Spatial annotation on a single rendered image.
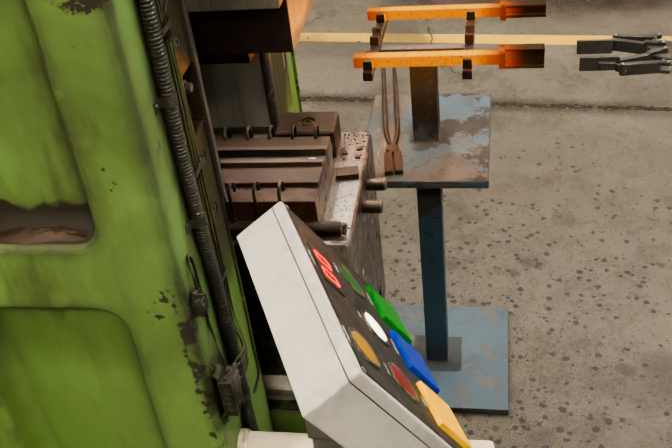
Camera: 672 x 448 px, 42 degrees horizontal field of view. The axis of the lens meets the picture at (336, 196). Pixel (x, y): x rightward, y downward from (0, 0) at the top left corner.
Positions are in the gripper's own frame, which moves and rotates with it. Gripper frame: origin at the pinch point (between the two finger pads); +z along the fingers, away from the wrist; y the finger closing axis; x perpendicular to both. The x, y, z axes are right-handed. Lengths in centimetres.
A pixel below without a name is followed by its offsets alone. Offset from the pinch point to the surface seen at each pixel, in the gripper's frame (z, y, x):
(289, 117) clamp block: 61, -17, -4
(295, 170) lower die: 56, -38, -3
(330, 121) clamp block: 52, -19, -4
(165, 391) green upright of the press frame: 72, -78, -19
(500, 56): 18.6, -2.3, 1.4
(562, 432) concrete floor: 2, -13, -102
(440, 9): 32.2, 22.7, 1.3
